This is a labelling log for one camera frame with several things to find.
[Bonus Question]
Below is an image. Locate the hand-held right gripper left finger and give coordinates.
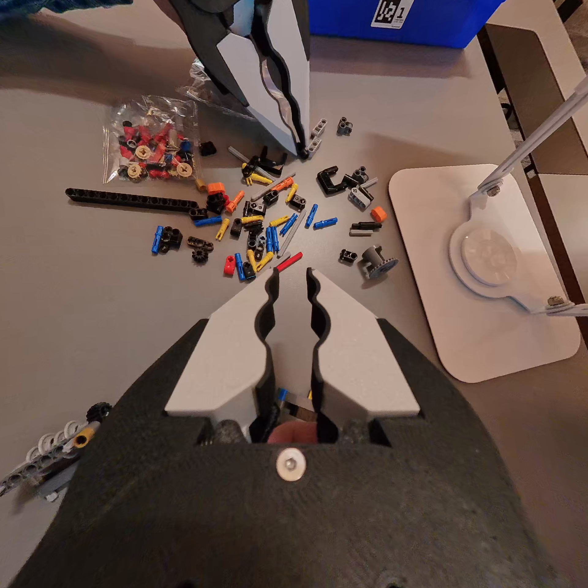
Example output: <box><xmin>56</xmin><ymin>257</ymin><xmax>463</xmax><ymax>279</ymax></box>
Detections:
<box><xmin>164</xmin><ymin>267</ymin><xmax>281</xmax><ymax>444</ymax></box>

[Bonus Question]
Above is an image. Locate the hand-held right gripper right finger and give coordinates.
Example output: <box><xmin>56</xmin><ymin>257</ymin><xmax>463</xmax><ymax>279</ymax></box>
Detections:
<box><xmin>305</xmin><ymin>267</ymin><xmax>422</xmax><ymax>444</ymax></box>

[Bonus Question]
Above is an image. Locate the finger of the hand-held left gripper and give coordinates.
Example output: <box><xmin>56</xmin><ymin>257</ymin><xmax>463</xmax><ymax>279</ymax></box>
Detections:
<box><xmin>215</xmin><ymin>32</ymin><xmax>307</xmax><ymax>160</ymax></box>
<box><xmin>252</xmin><ymin>0</ymin><xmax>311</xmax><ymax>149</ymax></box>

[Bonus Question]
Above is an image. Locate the pile of lego pieces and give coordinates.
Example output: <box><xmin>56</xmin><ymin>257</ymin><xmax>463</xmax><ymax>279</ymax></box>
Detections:
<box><xmin>152</xmin><ymin>117</ymin><xmax>400</xmax><ymax>282</ymax></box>

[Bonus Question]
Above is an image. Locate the small bag of lego pieces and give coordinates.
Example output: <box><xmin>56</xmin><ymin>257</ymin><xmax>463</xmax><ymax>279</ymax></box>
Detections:
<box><xmin>102</xmin><ymin>94</ymin><xmax>204</xmax><ymax>184</ymax></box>

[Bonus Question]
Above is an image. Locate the long black lego beam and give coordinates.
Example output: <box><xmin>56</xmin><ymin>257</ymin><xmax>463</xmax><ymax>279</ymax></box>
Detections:
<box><xmin>64</xmin><ymin>187</ymin><xmax>201</xmax><ymax>213</ymax></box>

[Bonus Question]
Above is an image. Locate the partly built lego model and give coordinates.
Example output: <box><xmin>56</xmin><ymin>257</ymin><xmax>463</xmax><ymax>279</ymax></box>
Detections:
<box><xmin>0</xmin><ymin>420</ymin><xmax>101</xmax><ymax>501</ymax></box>

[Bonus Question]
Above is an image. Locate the empty clear plastic bag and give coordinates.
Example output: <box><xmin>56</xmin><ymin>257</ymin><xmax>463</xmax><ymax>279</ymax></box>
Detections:
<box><xmin>177</xmin><ymin>59</ymin><xmax>258</xmax><ymax>122</ymax></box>

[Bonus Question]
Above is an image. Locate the blue plastic bin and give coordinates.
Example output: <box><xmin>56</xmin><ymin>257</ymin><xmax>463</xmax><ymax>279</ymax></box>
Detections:
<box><xmin>308</xmin><ymin>0</ymin><xmax>506</xmax><ymax>49</ymax></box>

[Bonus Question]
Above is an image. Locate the person's blue denim clothing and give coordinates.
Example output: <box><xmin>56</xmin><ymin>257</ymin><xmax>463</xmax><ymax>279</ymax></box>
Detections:
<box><xmin>0</xmin><ymin>0</ymin><xmax>135</xmax><ymax>23</ymax></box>

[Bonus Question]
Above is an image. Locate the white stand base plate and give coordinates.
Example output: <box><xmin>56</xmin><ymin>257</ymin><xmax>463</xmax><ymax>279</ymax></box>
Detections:
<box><xmin>388</xmin><ymin>76</ymin><xmax>588</xmax><ymax>384</ymax></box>

